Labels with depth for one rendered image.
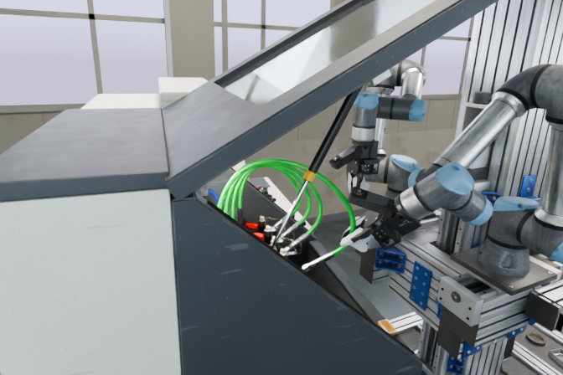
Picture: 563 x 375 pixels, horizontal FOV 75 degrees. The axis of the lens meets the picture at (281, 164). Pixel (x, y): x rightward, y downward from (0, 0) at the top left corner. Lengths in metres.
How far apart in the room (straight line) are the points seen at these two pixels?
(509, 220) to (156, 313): 1.03
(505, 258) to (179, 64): 2.23
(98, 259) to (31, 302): 0.12
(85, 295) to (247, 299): 0.28
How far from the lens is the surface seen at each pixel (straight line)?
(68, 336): 0.76
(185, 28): 2.76
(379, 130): 1.65
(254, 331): 0.80
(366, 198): 0.94
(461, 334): 1.44
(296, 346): 0.86
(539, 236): 1.28
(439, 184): 0.88
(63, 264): 0.68
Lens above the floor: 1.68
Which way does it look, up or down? 17 degrees down
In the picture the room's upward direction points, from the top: 2 degrees clockwise
